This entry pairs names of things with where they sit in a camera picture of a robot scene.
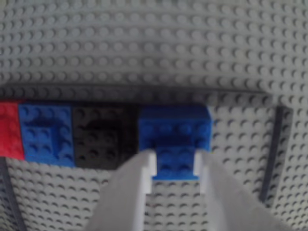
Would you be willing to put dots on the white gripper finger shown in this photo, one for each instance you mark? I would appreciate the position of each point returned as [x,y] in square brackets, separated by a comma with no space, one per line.
[231,209]
[122,199]

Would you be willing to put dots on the blue lego cube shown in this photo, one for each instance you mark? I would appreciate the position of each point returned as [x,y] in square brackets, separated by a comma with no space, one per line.
[45,134]
[175,127]

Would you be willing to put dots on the black lego cube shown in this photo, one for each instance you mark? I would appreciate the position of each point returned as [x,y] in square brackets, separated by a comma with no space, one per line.
[101,137]

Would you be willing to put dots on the red lego cube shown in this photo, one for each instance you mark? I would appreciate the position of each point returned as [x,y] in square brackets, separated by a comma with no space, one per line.
[10,131]

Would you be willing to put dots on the long dark grey lego strip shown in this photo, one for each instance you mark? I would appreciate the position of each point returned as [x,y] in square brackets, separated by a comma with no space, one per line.
[120,87]

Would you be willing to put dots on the grey studded lego baseplate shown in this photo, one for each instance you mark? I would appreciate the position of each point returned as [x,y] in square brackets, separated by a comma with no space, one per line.
[154,43]

